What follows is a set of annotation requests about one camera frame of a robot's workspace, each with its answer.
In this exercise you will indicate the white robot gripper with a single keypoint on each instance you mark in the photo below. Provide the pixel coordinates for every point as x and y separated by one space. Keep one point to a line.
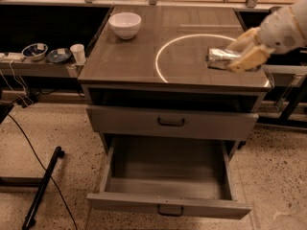
280 33

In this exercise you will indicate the silver redbull can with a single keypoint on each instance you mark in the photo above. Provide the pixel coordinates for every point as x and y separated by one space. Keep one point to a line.
219 58

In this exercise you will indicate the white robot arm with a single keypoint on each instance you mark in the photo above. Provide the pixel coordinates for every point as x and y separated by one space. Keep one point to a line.
279 33

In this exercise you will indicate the grey drawer cabinet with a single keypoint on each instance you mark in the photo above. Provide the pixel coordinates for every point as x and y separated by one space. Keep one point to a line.
163 67

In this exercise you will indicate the open bottom drawer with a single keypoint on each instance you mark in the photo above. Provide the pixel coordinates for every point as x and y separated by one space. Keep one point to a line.
171 177

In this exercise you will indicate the closed upper drawer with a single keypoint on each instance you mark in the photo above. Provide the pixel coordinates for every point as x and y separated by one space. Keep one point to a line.
171 123

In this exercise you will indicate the white ceramic bowl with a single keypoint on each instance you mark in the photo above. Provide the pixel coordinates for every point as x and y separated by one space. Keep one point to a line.
125 24

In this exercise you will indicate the white paper cup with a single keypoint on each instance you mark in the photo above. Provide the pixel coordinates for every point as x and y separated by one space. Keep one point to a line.
78 53

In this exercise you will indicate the blue white small bowl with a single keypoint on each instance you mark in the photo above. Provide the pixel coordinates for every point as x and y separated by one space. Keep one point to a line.
35 52

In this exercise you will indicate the grey side shelf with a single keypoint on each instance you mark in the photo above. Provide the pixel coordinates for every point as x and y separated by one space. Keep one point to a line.
40 69

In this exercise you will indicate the white power strip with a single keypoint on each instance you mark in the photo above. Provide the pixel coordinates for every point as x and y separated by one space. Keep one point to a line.
11 56

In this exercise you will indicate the black metal stand leg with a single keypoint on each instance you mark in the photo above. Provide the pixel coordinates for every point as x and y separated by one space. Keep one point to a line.
29 221

